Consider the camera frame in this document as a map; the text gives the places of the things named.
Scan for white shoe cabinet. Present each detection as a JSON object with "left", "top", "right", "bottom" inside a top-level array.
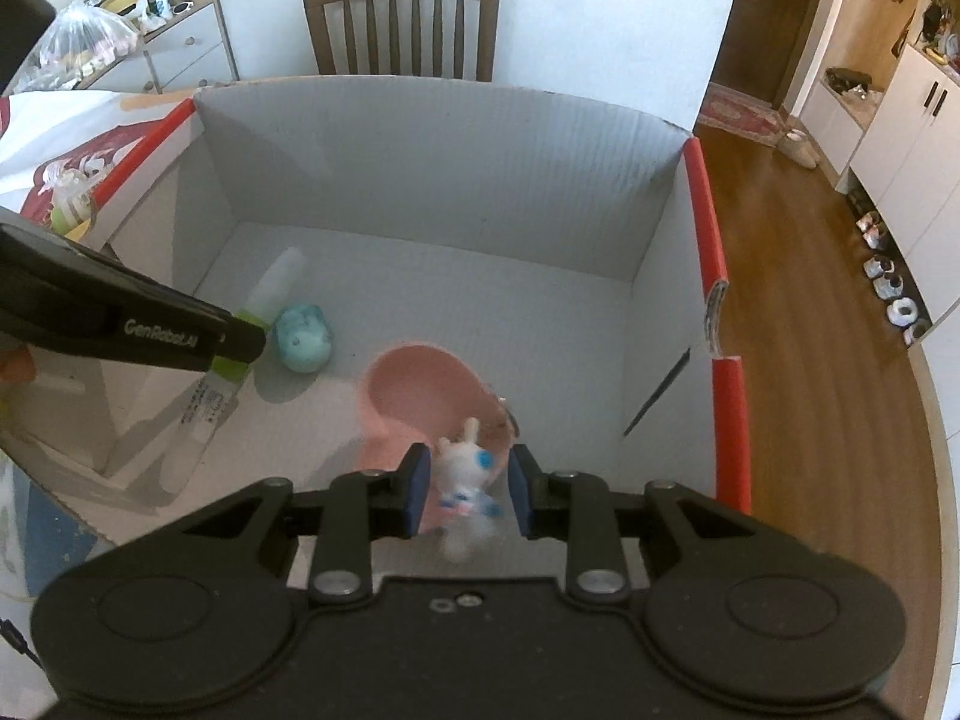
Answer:
[{"left": 799, "top": 41, "right": 960, "bottom": 331}]

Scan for white rabbit keychain toy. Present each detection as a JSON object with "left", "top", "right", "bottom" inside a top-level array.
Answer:
[{"left": 435, "top": 397, "right": 522, "bottom": 563}]

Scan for row of shoes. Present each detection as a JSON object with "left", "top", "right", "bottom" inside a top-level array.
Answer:
[{"left": 844, "top": 191, "right": 935, "bottom": 350}]

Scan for wooden chair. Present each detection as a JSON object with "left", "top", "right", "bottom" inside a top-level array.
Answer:
[{"left": 302, "top": 0, "right": 502, "bottom": 83}]

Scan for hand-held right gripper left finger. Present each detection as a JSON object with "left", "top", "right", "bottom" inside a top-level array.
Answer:
[{"left": 187, "top": 444, "right": 432, "bottom": 605}]

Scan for white drawer cabinet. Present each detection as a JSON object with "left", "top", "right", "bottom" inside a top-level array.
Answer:
[{"left": 90, "top": 0, "right": 241, "bottom": 95}]

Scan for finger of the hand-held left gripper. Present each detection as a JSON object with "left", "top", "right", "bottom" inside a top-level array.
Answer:
[{"left": 214, "top": 313, "right": 267, "bottom": 365}]

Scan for brown wooden door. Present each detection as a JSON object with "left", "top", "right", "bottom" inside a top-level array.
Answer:
[{"left": 709, "top": 0, "right": 845, "bottom": 110}]

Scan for teal plush toy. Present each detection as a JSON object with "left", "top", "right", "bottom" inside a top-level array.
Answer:
[{"left": 271, "top": 304, "right": 335, "bottom": 374}]

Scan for white cardboard box red edges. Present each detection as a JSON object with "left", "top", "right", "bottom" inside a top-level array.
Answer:
[{"left": 0, "top": 75, "right": 753, "bottom": 593}]

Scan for black shoes on bench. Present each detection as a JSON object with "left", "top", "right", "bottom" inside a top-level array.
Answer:
[{"left": 823, "top": 67, "right": 875, "bottom": 95}]

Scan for clear plastic bag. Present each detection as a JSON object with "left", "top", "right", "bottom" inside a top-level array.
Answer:
[{"left": 11, "top": 0, "right": 143, "bottom": 95}]

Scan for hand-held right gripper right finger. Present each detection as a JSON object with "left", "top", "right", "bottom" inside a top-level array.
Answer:
[{"left": 508, "top": 444, "right": 758, "bottom": 605}]

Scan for small white figurine toy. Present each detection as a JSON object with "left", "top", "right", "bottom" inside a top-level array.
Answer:
[{"left": 49, "top": 165, "right": 102, "bottom": 233}]

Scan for beige slippers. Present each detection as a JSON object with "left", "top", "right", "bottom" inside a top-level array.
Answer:
[{"left": 776, "top": 129, "right": 822, "bottom": 170}]

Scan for patterned red rug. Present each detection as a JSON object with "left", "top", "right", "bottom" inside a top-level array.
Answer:
[{"left": 694, "top": 82, "right": 788, "bottom": 140}]

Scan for white tube with green cap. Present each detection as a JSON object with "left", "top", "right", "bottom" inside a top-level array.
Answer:
[{"left": 161, "top": 247, "right": 305, "bottom": 488}]

